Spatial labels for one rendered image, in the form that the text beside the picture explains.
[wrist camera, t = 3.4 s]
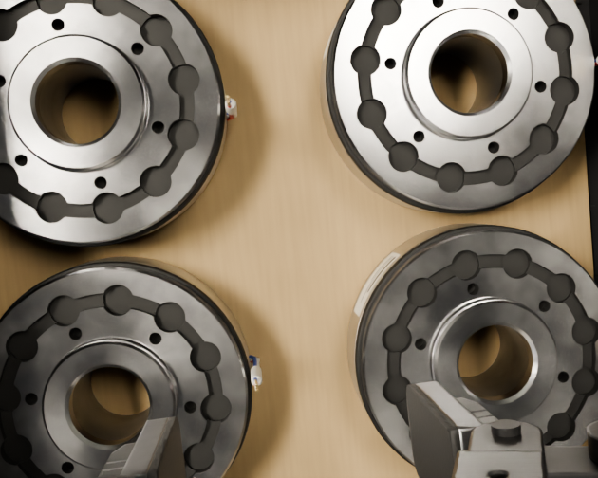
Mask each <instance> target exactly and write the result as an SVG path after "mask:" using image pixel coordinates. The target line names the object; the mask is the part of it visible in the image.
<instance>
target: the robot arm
mask: <svg viewBox="0 0 598 478"><path fill-rule="evenodd" d="M406 401H407V410H408V419H409V428H410V436H411V445H412V452H413V458H414V463H415V467H416V471H417V474H418V475H419V477H420V478H598V420H597V421H594V422H592V423H590V424H589V425H588V426H587V437H588V445H587V446H547V445H544V438H543V432H542V430H541V429H540V428H539V427H537V426H535V425H533V424H530V423H526V422H520V421H516V420H512V419H500V420H498V419H497V418H496V417H494V416H493V415H492V414H491V413H489V412H488V411H486V409H485V408H483V407H482V406H481V405H480V404H479V403H477V402H475V401H473V400H469V399H466V398H463V397H460V398H454V397H453V396H452V395H451V394H450V393H449V392H448V391H446V390H445V389H444V388H443V387H442V386H441V385H440V384H439V383H438V382H437V381H431V382H423V383H417V384H410V385H407V387H406ZM96 478H186V471H185V465H184V457H183V449H182V442H181V434H180V427H179V423H178V418H177V417H176V416H174V417H167V418H160V419H153V420H147V421H146V422H145V424H144V426H143V429H142V431H141V433H140V436H139V438H138V440H137V442H136V443H130V444H124V445H123V446H121V447H120V448H118V449H117V450H115V451H114V452H112V453H111V454H110V456H109V458H108V460H107V461H106V464H105V465H104V467H103V469H102V471H101V473H100V475H99V476H98V477H96Z"/></svg>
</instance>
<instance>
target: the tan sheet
mask: <svg viewBox="0 0 598 478"><path fill-rule="evenodd" d="M175 1H177V2H178V3H179V4H180V5H181V6H182V7H183V8H184V9H185V10H186V11H187V12H188V13H189V15H190V16H191V17H192V18H193V19H194V21H195V22H196V23H197V25H198V26H199V28H200V29H201V31H202V32H203V34H204V36H205V37H206V39H207V41H208V43H209V45H210V47H211V48H212V51H213V53H214V55H215V58H216V61H217V64H218V67H219V70H220V74H221V78H222V82H223V86H224V91H225V96H226V95H229V97H230V99H234V100H235V101H236V106H237V117H236V118H234V119H231V120H227V131H226V138H225V143H224V147H223V151H222V154H221V158H220V160H219V162H218V165H217V167H216V169H215V173H214V175H213V176H212V178H211V180H210V182H209V183H208V185H207V186H206V188H205V189H204V191H203V192H202V194H201V195H200V196H199V197H198V199H197V200H196V201H195V202H194V203H193V204H192V205H191V206H190V207H189V208H188V209H187V210H186V211H185V212H184V213H182V214H181V215H180V216H179V217H177V218H176V219H174V220H173V221H172V222H170V223H169V224H167V225H165V226H164V227H162V228H160V229H158V230H155V231H153V232H150V233H148V234H145V235H143V236H141V237H138V238H135V239H132V240H128V241H125V242H121V243H118V244H114V245H108V246H100V247H72V246H64V245H58V244H54V243H49V242H47V241H43V240H40V239H37V238H35V237H32V236H29V235H27V234H25V233H23V232H21V231H20V230H17V229H15V228H13V227H11V226H10V225H8V224H7V223H5V222H4V221H2V220H1V219H0V319H1V317H2V316H3V315H4V314H5V312H6V311H7V310H8V309H9V308H10V307H11V305H12V304H13V303H14V302H15V301H17V300H18V299H19V298H20V297H21V296H22V295H23V294H25V293H26V292H27V291H28V290H30V289H31V288H32V287H34V286H35V285H37V284H39V283H41V282H42V281H43V280H45V279H47V278H49V277H50V276H53V275H55V274H57V273H59V272H62V271H64V270H67V269H70V268H72V267H76V266H78V265H81V264H84V263H87V262H90V261H94V260H99V259H103V258H110V257H124V256H126V257H141V258H147V259H153V260H157V261H161V262H163V263H167V264H169V265H172V266H175V267H178V268H180V269H183V270H184V271H186V272H188V273H190V274H192V275H193V276H195V277H197V278H198V279H199V280H200V281H201V282H203V283H204V284H205V285H207V286H208V287H209V288H210V289H211V290H212V291H213V292H215V293H216V294H217V296H218V297H219V298H220V299H221V300H222V301H223V302H224V303H225V304H226V305H227V306H228V308H229V309H230V310H231V312H232V313H233V315H234V317H235V319H236V321H237V322H238V324H239V326H240V328H241V331H242V333H243V335H244V338H245V341H246V343H247V346H248V350H249V354H250V355H252V356H255V357H257V358H260V361H259V366H260V368H261V371H262V383H261V384H260V385H259V386H258V394H257V393H256V392H255V387H254V386H253V385H252V411H251V418H250V423H249V427H248V430H247V433H246V437H245V440H244V442H243V445H242V447H241V449H240V452H239V454H238V455H237V457H236V459H235V460H234V463H233V464H232V466H231V468H230V469H229V471H228V472H227V473H226V475H225V476H224V477H223V478H420V477H419V475H418V474H417V471H416V468H415V467H414V466H412V465H411V464H409V463H408V462H407V461H405V460H404V459H403V458H401V457H400V456H399V455H398V454H397V453H396V452H395V451H394V450H392V449H391V448H390V446H389V445H388V444H387V443H386V442H385V441H384V440H383V438H382V437H381V435H380V434H379V433H378V431H377V430H376V428H375V426H374V425H373V423H372V421H371V419H370V418H369V416H368V414H367V412H366V410H365V409H364V406H363V404H362V402H361V401H360V399H359V397H358V395H357V393H356V390H355V388H354V385H353V382H352V379H351V375H350V372H349V367H348V360H347V332H348V326H349V321H350V317H351V313H352V310H353V307H354V304H355V302H356V300H357V297H358V295H359V293H360V291H361V289H362V287H363V285H364V283H365V281H366V280H367V278H368V277H369V275H370V274H371V272H372V271H373V270H374V269H375V267H376V266H377V265H378V264H379V263H380V262H381V260H382V259H383V258H385V257H386V256H387V255H388V254H389V253H390V252H391V251H392V250H394V249H395V248H396V247H398V246H399V245H401V244H402V243H404V242H405V241H407V240H409V239H410V238H412V237H414V236H416V235H418V234H420V233H423V232H425V231H427V230H431V229H434V228H438V227H442V226H447V225H452V224H461V223H477V224H487V225H497V226H505V227H512V228H517V229H521V230H526V231H529V232H532V233H534V234H537V235H539V236H541V237H543V238H545V239H547V240H549V241H551V242H553V243H554V244H556V245H557V246H558V247H560V248H561V249H563V250H564V251H565V252H566V253H568V254H569V255H570V256H571V257H572V258H573V259H574V260H576V261H577V262H578V263H579V264H580V265H581V266H582V267H583V268H584V269H585V270H586V271H587V272H588V274H589V275H590V276H591V278H592V279H593V280H594V272H593V258H592V243H591V229H590V215H589V186H588V172H587V158H586V143H585V129H584V130H583V132H582V135H581V137H580V138H579V139H578V141H577V143H576V145H575V146H574V148H573V150H572V151H571V153H570V154H569V156H568V157H567V159H566V160H565V161H564V162H563V163H562V165H561V166H560V167H559V168H558V169H557V170H556V171H555V172H554V173H553V174H552V175H551V176H550V177H549V178H547V179H546V180H545V181H544V182H543V183H541V184H540V185H539V186H538V187H536V188H535V189H534V190H532V191H531V192H529V193H527V194H526V195H524V196H522V197H520V198H519V199H517V200H515V201H513V202H511V203H509V204H507V205H504V206H501V207H498V208H495V209H492V210H488V211H480V212H473V213H441V212H429V211H417V210H413V209H409V208H406V207H403V206H401V205H398V204H396V203H393V202H391V201H389V200H387V199H385V198H383V197H381V196H380V195H378V194H376V193H374V192H373V191H372V190H370V189H369V188H367V187H366V185H365V184H364V183H362V182H361V181H360V180H359V179H358V178H357V177H356V176H355V175H354V174H353V173H352V172H351V171H350V170H349V169H348V168H347V166H346V165H345V164H344V162H343V161H342V159H341V158H340V156H339V155H338V153H337V151H336V150H335V148H334V146H333V144H332V142H331V140H330V137H329V135H328V132H327V128H326V126H325V122H324V118H323V114H322V109H321V103H320V73H321V66H322V61H323V57H324V53H325V50H326V47H327V42H328V39H329V37H330V35H331V32H332V30H333V29H334V27H335V25H336V23H337V21H338V19H339V17H340V15H341V13H342V11H343V10H344V8H345V6H346V4H347V2H348V0H175ZM431 81H432V85H433V87H434V90H435V92H436V94H437V95H438V97H439V99H440V100H441V101H442V102H443V103H444V104H446V105H447V106H448V107H450V108H452V109H454V110H456V111H459V112H462V113H468V111H469V110H470V109H471V107H472V105H473V103H474V101H475V98H476V94H477V83H476V79H475V76H474V74H473V72H472V70H471V68H470V67H469V66H468V65H467V64H466V63H465V62H463V61H462V60H461V59H460V58H458V57H456V56H453V55H449V54H436V55H435V57H434V59H433V62H432V65H431ZM118 108H119V100H118V94H117V91H116V88H115V86H114V84H113V83H112V82H110V81H107V80H101V79H94V80H88V81H85V82H82V83H79V84H78V85H76V86H75V87H74V88H73V89H72V90H71V91H70V92H69V93H68V95H67V96H66V98H65V102H64V105H63V110H62V119H63V124H64V127H65V130H66V132H67V133H68V135H69V136H70V137H71V138H72V139H73V140H74V141H75V142H76V143H77V144H83V143H88V142H91V141H94V140H96V139H98V138H100V137H102V136H103V135H104V134H105V133H106V132H107V131H108V130H109V129H110V128H111V126H112V125H113V123H114V121H115V119H116V116H117V114H118ZM499 345H500V340H499V335H498V331H497V329H496V327H495V325H491V326H486V327H484V328H481V329H479V330H477V331H476V332H475V333H474V334H473V335H472V336H471V337H470V338H469V339H468V340H467V341H466V342H465V343H464V345H463V347H462V349H461V351H460V355H459V360H458V368H459V373H460V376H461V377H473V376H477V375H479V374H481V373H483V372H485V371H486V370H487V369H488V368H489V367H490V366H491V365H492V364H493V363H494V361H495V359H496V357H497V355H498V351H499ZM91 387H92V391H93V394H94V396H95V397H96V399H97V400H98V402H99V403H100V404H101V405H102V406H103V407H104V408H105V409H107V410H108V411H109V412H111V413H113V414H120V415H132V414H138V413H141V412H143V411H145V410H146V409H148V408H149V407H150V401H149V396H148V394H147V391H146V389H145V387H144V385H143V384H142V383H141V381H140V380H139V379H138V378H137V377H136V376H134V375H133V374H132V373H130V372H128V371H126V370H123V369H121V368H117V367H103V368H99V369H96V370H93V371H92V375H91Z"/></svg>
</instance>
